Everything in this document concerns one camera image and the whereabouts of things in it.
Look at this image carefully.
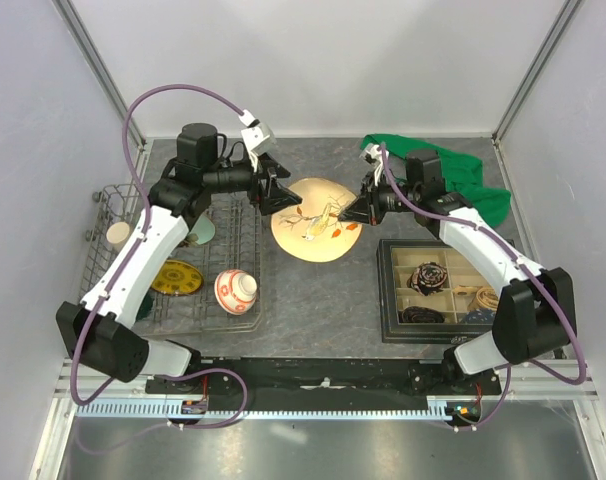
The aluminium frame rail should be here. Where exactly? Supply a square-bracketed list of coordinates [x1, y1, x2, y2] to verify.
[53, 360, 599, 401]

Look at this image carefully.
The dark brown rolled tie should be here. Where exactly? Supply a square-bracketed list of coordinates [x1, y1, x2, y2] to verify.
[399, 306, 445, 324]

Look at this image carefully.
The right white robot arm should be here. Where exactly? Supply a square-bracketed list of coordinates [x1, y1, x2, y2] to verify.
[339, 143, 587, 394]

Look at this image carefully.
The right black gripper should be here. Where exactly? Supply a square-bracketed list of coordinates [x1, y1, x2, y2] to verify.
[340, 170, 420, 226]

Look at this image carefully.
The white red patterned bowl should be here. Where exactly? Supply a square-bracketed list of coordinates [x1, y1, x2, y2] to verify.
[214, 269, 258, 315]

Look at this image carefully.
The navy dotted rolled tie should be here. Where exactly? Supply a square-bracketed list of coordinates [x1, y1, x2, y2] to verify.
[459, 309, 495, 325]

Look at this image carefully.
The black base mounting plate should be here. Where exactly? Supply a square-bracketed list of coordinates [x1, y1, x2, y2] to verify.
[145, 356, 504, 412]

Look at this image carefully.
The dark floral rolled tie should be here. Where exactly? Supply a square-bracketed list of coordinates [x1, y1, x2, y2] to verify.
[406, 262, 448, 296]

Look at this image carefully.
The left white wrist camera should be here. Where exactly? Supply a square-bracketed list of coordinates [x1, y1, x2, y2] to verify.
[239, 109, 275, 156]

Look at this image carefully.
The blue slotted cable duct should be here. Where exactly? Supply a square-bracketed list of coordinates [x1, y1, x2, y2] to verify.
[76, 398, 457, 421]

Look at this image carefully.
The green cloth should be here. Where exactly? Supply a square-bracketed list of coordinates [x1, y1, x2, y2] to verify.
[360, 133, 511, 228]

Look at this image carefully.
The beige bird plate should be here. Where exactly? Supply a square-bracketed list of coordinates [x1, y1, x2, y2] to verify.
[270, 177, 362, 263]

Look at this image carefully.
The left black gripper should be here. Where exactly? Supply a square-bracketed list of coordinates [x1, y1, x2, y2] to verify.
[204, 151, 302, 216]

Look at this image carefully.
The dark green cup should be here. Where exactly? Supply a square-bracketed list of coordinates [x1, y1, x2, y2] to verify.
[135, 292, 154, 322]

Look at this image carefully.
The yellow patterned plate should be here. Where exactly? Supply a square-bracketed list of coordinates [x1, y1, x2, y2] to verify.
[151, 259, 204, 296]

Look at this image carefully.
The black compartment box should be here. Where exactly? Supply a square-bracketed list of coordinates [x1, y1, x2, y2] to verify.
[376, 239, 498, 345]

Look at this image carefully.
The tan rolled belt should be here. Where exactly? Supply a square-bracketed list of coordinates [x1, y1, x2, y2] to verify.
[453, 285, 499, 311]

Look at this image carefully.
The beige cup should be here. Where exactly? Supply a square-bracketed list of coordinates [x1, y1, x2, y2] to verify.
[106, 221, 131, 252]

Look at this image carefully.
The grey wire dish rack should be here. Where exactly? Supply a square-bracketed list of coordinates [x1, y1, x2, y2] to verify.
[79, 184, 265, 338]

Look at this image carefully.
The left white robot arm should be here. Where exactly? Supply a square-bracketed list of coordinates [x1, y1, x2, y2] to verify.
[56, 120, 302, 393]

